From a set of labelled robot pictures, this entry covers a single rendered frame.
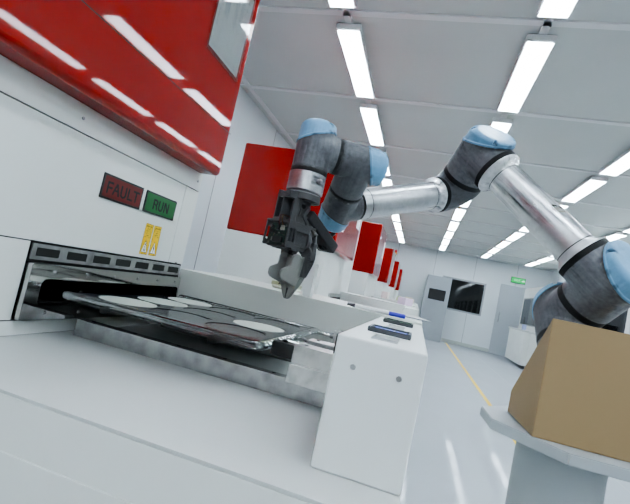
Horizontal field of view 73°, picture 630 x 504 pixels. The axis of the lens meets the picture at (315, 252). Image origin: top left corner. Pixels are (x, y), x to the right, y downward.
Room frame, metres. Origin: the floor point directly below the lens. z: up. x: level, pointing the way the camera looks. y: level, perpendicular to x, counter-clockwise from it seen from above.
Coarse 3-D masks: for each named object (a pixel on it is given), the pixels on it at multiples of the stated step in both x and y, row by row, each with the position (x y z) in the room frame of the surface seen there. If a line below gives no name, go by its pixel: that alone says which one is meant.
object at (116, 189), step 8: (104, 184) 0.80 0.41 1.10; (112, 184) 0.82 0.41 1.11; (120, 184) 0.84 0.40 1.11; (128, 184) 0.86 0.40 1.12; (104, 192) 0.80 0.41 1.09; (112, 192) 0.82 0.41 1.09; (120, 192) 0.84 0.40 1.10; (128, 192) 0.86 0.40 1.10; (136, 192) 0.89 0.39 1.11; (120, 200) 0.85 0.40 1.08; (128, 200) 0.87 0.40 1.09; (136, 200) 0.89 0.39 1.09
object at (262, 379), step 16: (80, 320) 0.78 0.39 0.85; (80, 336) 0.78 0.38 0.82; (96, 336) 0.77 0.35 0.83; (112, 336) 0.76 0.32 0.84; (128, 336) 0.75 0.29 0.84; (144, 336) 0.76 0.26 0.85; (144, 352) 0.74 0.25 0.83; (160, 352) 0.74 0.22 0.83; (176, 352) 0.73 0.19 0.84; (192, 352) 0.72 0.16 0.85; (192, 368) 0.72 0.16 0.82; (208, 368) 0.71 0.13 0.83; (224, 368) 0.71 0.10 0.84; (240, 368) 0.70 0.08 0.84; (256, 368) 0.70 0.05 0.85; (256, 384) 0.69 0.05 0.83; (272, 384) 0.68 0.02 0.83; (288, 384) 0.68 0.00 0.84; (304, 400) 0.67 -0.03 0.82; (320, 400) 0.66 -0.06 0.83
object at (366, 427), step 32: (352, 352) 0.45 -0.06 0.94; (384, 352) 0.44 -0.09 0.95; (416, 352) 0.43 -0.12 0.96; (352, 384) 0.45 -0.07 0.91; (384, 384) 0.44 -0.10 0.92; (416, 384) 0.43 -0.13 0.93; (352, 416) 0.44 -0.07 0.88; (384, 416) 0.44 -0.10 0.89; (416, 416) 0.43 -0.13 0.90; (320, 448) 0.45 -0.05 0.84; (352, 448) 0.44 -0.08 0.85; (384, 448) 0.43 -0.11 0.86; (352, 480) 0.44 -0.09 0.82; (384, 480) 0.43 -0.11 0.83
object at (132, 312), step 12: (72, 300) 0.72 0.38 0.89; (84, 300) 0.71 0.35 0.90; (96, 300) 0.71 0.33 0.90; (120, 312) 0.69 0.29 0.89; (132, 312) 0.69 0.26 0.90; (144, 312) 0.69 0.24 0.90; (168, 324) 0.67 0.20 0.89; (180, 324) 0.67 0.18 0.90; (192, 324) 0.67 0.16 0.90; (204, 336) 0.66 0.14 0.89; (216, 336) 0.65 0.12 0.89; (228, 336) 0.65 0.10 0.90; (240, 336) 0.65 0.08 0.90; (252, 348) 0.64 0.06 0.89; (264, 348) 0.64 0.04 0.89
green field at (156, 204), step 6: (150, 198) 0.93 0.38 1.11; (156, 198) 0.95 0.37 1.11; (162, 198) 0.97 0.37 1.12; (150, 204) 0.94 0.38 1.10; (156, 204) 0.96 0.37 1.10; (162, 204) 0.98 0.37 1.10; (168, 204) 1.00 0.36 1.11; (174, 204) 1.02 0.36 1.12; (150, 210) 0.94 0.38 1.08; (156, 210) 0.96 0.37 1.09; (162, 210) 0.98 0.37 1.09; (168, 210) 1.01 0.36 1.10; (174, 210) 1.03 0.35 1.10; (168, 216) 1.01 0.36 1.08
